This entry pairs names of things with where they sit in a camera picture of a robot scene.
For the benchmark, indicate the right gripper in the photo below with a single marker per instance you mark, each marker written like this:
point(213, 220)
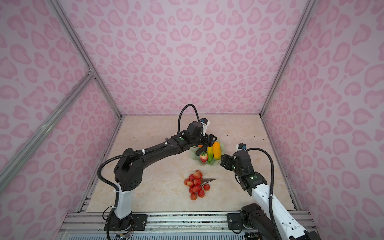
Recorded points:
point(230, 160)

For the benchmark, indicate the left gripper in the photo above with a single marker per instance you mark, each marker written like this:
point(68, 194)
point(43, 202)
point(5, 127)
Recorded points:
point(209, 140)

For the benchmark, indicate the green yellow fake mango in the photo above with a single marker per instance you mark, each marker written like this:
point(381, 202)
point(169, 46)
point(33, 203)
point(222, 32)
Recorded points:
point(210, 153)

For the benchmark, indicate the yellow fake corn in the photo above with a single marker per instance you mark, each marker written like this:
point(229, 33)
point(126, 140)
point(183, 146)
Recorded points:
point(217, 152)

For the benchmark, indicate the fake strawberry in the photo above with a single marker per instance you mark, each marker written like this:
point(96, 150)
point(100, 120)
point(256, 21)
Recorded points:
point(203, 157)

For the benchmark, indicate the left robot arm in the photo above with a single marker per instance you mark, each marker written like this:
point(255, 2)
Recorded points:
point(129, 170)

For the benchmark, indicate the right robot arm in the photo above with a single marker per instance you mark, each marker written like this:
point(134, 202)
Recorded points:
point(267, 214)

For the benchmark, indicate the red fake grape bunch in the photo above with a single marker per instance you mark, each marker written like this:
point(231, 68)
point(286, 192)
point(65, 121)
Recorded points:
point(198, 185)

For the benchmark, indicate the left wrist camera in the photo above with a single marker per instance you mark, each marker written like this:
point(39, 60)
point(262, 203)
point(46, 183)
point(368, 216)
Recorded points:
point(205, 123)

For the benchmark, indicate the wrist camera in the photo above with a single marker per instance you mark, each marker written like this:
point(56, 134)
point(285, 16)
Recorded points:
point(241, 147)
point(205, 123)

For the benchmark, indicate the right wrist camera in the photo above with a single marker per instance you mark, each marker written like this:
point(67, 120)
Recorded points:
point(241, 147)

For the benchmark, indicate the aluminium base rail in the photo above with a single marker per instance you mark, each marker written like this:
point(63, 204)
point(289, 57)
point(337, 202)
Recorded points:
point(167, 226)

